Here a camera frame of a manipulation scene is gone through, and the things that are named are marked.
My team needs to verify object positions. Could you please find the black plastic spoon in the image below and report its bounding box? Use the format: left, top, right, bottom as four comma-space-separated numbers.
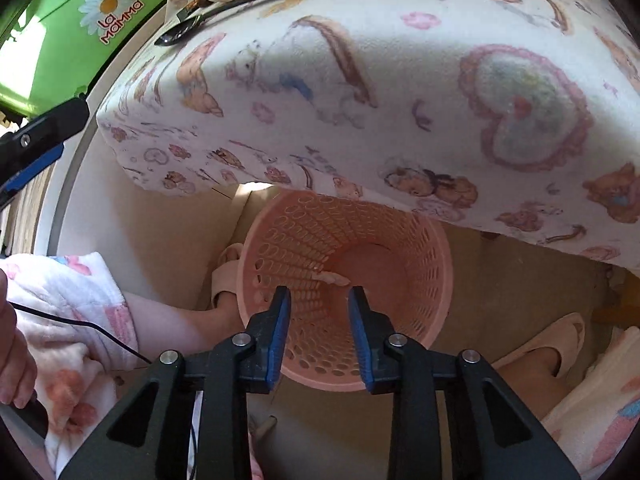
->
154, 0, 342, 48

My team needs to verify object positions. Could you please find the person's leg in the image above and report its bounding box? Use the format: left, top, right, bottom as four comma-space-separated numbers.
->
125, 290, 251, 363
492, 345, 568, 428

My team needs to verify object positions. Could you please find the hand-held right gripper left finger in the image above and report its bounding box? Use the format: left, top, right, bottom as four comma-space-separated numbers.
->
57, 286, 292, 480

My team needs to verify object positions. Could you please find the green plastic storage box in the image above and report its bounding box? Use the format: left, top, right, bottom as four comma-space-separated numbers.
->
0, 0, 173, 121

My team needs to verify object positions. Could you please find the small pale paper scrap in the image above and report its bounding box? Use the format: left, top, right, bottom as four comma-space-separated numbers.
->
312, 271, 351, 287

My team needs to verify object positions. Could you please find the person's right beige slipper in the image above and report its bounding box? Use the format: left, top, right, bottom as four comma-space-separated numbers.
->
492, 312, 587, 383

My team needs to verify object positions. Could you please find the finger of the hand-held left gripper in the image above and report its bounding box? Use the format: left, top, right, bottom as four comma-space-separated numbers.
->
0, 142, 67, 211
0, 97, 91, 163

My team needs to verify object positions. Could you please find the person's right leg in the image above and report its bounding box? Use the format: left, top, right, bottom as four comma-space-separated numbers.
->
492, 345, 568, 428

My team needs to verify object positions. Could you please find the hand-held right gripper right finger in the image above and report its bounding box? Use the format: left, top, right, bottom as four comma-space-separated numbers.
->
348, 286, 583, 480

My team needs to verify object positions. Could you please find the person's left beige slipper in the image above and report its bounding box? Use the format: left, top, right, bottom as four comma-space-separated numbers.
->
210, 242, 247, 311

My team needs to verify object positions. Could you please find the pink perforated plastic basket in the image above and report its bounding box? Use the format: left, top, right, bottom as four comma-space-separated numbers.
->
236, 189, 455, 393

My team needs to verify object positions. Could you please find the pink printed fleece robe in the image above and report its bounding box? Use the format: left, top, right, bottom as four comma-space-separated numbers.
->
0, 252, 640, 480

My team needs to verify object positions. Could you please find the person's beige slipper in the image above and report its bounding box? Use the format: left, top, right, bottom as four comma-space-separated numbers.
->
492, 312, 587, 383
210, 242, 247, 311

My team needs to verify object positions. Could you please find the thin black cable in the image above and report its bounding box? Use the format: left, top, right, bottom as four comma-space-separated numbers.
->
9, 301, 198, 480

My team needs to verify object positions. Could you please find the person's left leg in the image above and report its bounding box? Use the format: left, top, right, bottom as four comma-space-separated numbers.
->
125, 290, 251, 363

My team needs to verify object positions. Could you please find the bear printed blanket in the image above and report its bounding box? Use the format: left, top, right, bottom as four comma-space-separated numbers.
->
95, 0, 640, 277

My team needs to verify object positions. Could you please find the person's left hand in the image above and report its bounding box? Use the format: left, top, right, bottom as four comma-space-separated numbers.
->
0, 267, 38, 408

